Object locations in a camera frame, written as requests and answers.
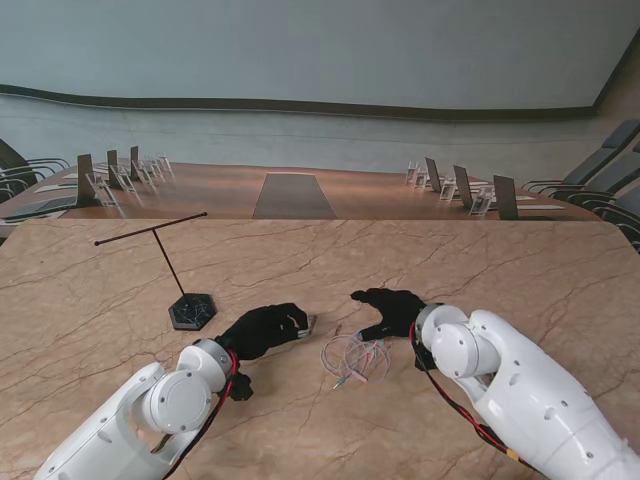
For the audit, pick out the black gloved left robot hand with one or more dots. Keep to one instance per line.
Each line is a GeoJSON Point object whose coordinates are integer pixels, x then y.
{"type": "Point", "coordinates": [262, 330]}

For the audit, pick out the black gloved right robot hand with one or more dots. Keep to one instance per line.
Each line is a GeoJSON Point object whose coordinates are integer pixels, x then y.
{"type": "Point", "coordinates": [395, 312]}

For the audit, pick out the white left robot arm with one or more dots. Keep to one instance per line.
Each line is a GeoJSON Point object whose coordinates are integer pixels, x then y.
{"type": "Point", "coordinates": [135, 415]}

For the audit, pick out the black T-bar rack hexagon base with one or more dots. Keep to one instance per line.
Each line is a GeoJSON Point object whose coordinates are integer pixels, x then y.
{"type": "Point", "coordinates": [192, 310]}

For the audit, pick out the brown wooden conference table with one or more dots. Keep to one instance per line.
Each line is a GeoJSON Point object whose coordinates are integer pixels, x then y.
{"type": "Point", "coordinates": [375, 195]}

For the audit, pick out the clear acrylic name stand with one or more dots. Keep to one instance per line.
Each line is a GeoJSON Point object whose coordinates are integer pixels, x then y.
{"type": "Point", "coordinates": [165, 164]}
{"type": "Point", "coordinates": [102, 192]}
{"type": "Point", "coordinates": [145, 176]}
{"type": "Point", "coordinates": [154, 167]}
{"type": "Point", "coordinates": [421, 181]}
{"type": "Point", "coordinates": [480, 205]}
{"type": "Point", "coordinates": [125, 181]}
{"type": "Point", "coordinates": [412, 172]}
{"type": "Point", "coordinates": [447, 191]}

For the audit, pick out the dark upright desk panel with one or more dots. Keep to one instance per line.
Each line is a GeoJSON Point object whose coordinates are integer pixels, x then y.
{"type": "Point", "coordinates": [464, 186]}
{"type": "Point", "coordinates": [86, 180]}
{"type": "Point", "coordinates": [506, 197]}
{"type": "Point", "coordinates": [134, 160]}
{"type": "Point", "coordinates": [112, 167]}
{"type": "Point", "coordinates": [433, 175]}

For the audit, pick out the white paper sheet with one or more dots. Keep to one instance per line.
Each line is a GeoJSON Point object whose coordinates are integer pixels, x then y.
{"type": "Point", "coordinates": [52, 188]}
{"type": "Point", "coordinates": [542, 206]}

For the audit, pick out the dark grey office chair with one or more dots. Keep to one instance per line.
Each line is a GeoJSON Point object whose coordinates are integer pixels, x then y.
{"type": "Point", "coordinates": [10, 184]}
{"type": "Point", "coordinates": [620, 175]}
{"type": "Point", "coordinates": [631, 200]}
{"type": "Point", "coordinates": [12, 160]}
{"type": "Point", "coordinates": [590, 167]}

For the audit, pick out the grey desk pad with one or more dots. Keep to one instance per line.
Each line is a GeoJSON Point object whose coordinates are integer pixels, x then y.
{"type": "Point", "coordinates": [40, 204]}

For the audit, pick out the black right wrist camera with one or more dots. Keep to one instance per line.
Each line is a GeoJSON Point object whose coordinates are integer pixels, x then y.
{"type": "Point", "coordinates": [422, 357]}

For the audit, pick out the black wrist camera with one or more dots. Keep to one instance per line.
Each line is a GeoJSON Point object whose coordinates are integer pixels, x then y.
{"type": "Point", "coordinates": [242, 387]}
{"type": "Point", "coordinates": [422, 357]}

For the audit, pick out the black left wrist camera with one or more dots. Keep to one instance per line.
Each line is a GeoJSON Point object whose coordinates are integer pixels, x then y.
{"type": "Point", "coordinates": [242, 387]}

